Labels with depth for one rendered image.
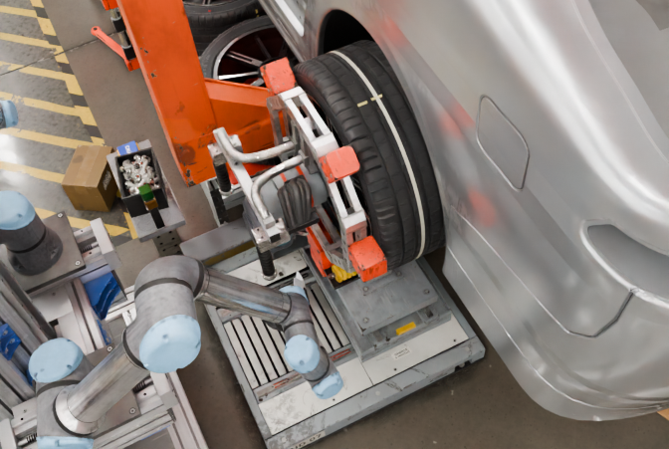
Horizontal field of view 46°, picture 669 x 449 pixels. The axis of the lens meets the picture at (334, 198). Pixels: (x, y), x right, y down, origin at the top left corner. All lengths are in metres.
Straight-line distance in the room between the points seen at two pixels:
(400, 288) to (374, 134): 0.92
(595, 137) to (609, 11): 1.24
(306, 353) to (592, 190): 0.76
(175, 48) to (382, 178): 0.75
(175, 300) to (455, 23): 0.76
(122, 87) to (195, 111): 1.48
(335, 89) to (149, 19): 0.57
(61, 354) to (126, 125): 2.02
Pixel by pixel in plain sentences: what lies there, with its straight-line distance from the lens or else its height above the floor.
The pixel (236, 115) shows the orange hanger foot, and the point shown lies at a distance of 2.63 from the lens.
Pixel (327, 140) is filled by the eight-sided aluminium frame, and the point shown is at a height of 1.12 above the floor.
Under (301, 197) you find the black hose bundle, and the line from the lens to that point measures 2.01.
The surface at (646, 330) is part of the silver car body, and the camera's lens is 1.53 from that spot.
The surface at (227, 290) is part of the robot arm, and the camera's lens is 1.72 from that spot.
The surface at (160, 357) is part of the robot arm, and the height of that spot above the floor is 1.28.
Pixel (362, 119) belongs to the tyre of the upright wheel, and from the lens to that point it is 2.01.
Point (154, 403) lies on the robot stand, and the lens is 2.12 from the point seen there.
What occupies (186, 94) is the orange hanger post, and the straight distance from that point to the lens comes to 2.47.
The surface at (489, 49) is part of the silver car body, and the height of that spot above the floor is 1.63.
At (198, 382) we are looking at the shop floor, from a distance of 2.96.
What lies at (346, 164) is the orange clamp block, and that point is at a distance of 1.93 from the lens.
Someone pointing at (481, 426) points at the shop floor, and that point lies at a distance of 2.82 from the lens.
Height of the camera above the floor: 2.63
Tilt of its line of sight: 53 degrees down
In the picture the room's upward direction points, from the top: 7 degrees counter-clockwise
